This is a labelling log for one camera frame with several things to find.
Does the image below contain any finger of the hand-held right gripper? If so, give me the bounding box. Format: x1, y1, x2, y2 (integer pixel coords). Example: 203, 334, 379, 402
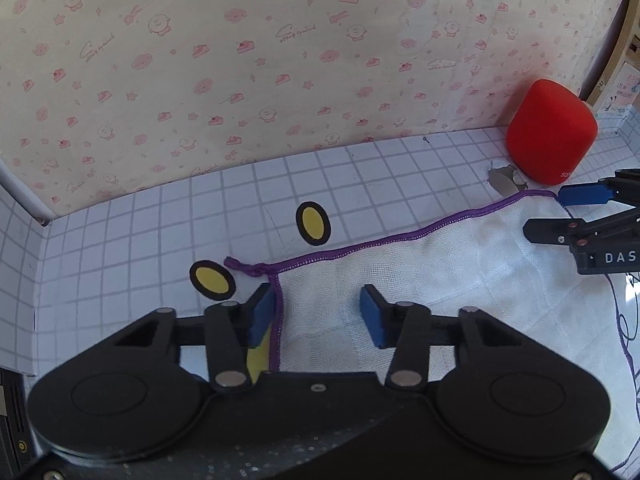
523, 209, 640, 247
558, 169, 640, 209

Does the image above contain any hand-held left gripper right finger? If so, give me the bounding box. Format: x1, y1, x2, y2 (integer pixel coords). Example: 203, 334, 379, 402
359, 283, 522, 392

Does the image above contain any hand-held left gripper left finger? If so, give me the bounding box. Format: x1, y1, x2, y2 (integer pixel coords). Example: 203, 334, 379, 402
114, 283, 277, 392

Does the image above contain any white towel with purple hem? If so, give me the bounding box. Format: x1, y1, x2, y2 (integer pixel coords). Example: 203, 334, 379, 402
223, 189, 640, 472

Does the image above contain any red round speaker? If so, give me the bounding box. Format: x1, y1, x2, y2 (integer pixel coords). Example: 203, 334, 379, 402
506, 78, 599, 186

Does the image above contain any paper poster on shelf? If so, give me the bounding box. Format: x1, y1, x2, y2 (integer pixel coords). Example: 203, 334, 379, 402
601, 60, 640, 114

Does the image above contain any wooden shelf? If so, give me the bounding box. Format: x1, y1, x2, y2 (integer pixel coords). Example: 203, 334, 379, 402
580, 0, 640, 107

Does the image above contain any black device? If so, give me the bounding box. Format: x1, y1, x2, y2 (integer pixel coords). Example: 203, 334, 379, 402
0, 367, 40, 480

